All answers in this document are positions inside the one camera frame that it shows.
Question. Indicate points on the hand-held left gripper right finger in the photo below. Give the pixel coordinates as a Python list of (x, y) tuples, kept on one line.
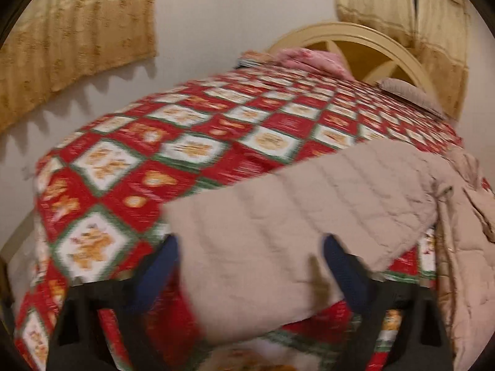
[(340, 266)]

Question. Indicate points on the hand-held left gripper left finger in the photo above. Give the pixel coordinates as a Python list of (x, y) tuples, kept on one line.
[(162, 264)]

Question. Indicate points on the beige quilted puffer jacket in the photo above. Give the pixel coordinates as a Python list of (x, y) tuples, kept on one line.
[(270, 220)]

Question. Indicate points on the red printed checkered blanket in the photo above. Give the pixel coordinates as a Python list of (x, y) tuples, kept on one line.
[(154, 154)]

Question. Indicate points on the striped grey pillow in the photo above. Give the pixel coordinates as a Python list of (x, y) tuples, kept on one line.
[(410, 92)]

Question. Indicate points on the pink floral cloth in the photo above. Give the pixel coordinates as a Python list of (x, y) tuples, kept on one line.
[(317, 60)]

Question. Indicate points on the cream round bed headboard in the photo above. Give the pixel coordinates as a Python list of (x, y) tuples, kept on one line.
[(379, 48)]

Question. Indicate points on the beige patterned curtain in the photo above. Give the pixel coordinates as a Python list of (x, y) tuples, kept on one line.
[(441, 38), (375, 0), (77, 27)]

